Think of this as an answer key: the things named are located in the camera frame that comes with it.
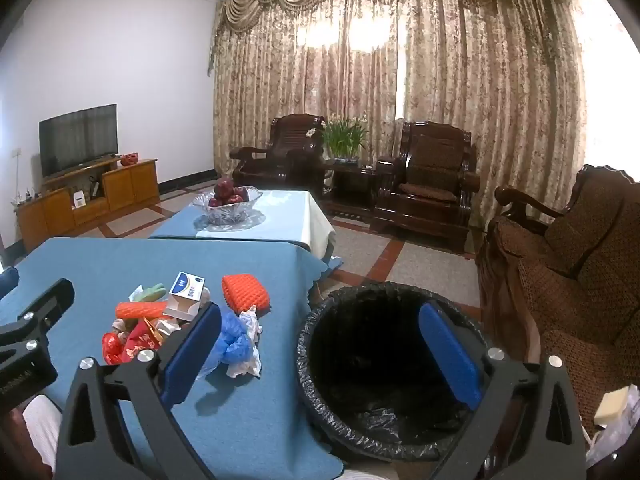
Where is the dark wooden side table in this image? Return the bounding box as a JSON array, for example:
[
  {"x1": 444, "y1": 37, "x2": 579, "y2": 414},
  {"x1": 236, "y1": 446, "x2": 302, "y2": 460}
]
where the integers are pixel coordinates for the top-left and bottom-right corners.
[{"x1": 320, "y1": 157, "x2": 381, "y2": 222}]

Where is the cream box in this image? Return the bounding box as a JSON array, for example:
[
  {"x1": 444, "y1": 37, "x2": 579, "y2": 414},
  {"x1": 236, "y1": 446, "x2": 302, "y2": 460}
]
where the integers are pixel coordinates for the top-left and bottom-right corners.
[{"x1": 595, "y1": 387, "x2": 629, "y2": 426}]

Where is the clear glass fruit bowl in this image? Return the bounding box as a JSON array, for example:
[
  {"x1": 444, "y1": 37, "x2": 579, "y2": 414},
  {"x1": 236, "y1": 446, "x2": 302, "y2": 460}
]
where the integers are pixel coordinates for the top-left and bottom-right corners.
[{"x1": 192, "y1": 186, "x2": 263, "y2": 226}]

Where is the brown cushioned wooden sofa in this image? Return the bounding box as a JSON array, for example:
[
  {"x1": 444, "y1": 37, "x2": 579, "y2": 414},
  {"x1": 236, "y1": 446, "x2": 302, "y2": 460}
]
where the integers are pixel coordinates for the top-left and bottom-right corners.
[{"x1": 475, "y1": 164, "x2": 640, "y2": 443}]

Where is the flat screen television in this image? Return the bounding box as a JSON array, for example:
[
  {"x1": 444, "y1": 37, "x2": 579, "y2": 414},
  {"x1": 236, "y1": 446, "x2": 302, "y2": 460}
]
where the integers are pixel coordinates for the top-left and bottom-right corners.
[{"x1": 39, "y1": 104, "x2": 119, "y2": 179}]

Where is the light blue white tablecloth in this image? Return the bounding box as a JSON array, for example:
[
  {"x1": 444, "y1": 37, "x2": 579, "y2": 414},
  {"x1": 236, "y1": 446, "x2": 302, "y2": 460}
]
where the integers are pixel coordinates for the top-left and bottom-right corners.
[{"x1": 149, "y1": 190, "x2": 337, "y2": 262}]

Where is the dark wooden cushioned armchair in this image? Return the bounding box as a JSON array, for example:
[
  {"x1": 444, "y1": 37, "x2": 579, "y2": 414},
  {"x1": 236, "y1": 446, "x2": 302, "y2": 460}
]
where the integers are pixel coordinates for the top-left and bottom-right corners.
[{"x1": 371, "y1": 120, "x2": 481, "y2": 254}]

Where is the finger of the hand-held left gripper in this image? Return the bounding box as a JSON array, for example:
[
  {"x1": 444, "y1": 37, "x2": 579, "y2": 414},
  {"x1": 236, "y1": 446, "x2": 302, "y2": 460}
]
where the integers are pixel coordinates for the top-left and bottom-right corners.
[
  {"x1": 17, "y1": 278, "x2": 76, "y2": 333},
  {"x1": 0, "y1": 266, "x2": 20, "y2": 302}
]

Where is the orange foam fruit net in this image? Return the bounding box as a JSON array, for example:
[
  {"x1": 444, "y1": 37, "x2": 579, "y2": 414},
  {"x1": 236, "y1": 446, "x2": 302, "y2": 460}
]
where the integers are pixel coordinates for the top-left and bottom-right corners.
[{"x1": 221, "y1": 274, "x2": 271, "y2": 311}]

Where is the floral beige curtain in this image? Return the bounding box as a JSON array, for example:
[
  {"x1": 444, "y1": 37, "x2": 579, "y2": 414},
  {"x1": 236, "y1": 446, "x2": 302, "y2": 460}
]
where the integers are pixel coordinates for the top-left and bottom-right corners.
[{"x1": 210, "y1": 0, "x2": 591, "y2": 261}]

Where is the white plastic bag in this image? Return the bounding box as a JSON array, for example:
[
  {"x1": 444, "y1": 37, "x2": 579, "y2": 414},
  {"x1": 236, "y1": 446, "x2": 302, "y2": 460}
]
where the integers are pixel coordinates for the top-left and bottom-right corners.
[{"x1": 585, "y1": 392, "x2": 640, "y2": 470}]

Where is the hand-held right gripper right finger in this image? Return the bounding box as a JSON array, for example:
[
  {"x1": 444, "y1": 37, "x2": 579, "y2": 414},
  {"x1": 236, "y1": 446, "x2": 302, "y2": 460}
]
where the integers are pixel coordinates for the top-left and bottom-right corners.
[{"x1": 417, "y1": 301, "x2": 587, "y2": 480}]

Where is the green rubber glove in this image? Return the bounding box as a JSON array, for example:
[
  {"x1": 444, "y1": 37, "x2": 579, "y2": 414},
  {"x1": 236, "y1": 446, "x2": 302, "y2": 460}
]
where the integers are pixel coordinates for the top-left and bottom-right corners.
[{"x1": 130, "y1": 282, "x2": 168, "y2": 304}]

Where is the small white blue box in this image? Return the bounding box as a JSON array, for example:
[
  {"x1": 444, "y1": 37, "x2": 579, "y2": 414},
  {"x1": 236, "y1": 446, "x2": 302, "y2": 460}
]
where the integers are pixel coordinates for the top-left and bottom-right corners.
[{"x1": 161, "y1": 271, "x2": 207, "y2": 321}]

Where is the red plastic wrapper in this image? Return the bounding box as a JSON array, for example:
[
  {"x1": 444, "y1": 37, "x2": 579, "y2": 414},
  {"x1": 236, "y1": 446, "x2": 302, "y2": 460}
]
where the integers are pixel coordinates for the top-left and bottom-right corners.
[{"x1": 102, "y1": 332, "x2": 126, "y2": 365}]

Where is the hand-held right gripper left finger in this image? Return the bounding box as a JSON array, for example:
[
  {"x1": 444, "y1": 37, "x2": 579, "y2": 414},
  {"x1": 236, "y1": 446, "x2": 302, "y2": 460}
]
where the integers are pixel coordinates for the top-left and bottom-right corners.
[{"x1": 54, "y1": 302, "x2": 223, "y2": 480}]

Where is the blue plastic bag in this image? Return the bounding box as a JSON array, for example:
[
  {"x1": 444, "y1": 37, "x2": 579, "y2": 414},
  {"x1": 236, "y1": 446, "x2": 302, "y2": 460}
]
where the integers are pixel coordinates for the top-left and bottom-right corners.
[{"x1": 210, "y1": 312, "x2": 252, "y2": 367}]

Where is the black bagged trash bin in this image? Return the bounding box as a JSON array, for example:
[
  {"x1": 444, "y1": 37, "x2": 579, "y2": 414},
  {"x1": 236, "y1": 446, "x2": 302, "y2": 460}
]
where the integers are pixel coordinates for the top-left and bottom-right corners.
[{"x1": 296, "y1": 281, "x2": 523, "y2": 463}]

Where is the wooden television cabinet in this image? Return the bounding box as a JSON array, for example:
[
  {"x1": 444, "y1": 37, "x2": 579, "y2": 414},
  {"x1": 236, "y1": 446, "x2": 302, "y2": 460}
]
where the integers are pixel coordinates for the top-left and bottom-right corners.
[{"x1": 14, "y1": 157, "x2": 160, "y2": 252}]

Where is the red gold printed packet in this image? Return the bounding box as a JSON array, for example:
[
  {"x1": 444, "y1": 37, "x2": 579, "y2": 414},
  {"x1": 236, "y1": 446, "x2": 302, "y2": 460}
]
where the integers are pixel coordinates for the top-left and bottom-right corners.
[{"x1": 122, "y1": 317, "x2": 166, "y2": 362}]

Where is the potted green flowering plant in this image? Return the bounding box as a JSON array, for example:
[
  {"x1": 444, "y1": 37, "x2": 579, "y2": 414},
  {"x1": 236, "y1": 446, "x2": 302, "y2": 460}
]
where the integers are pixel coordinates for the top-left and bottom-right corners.
[{"x1": 306, "y1": 115, "x2": 370, "y2": 165}]

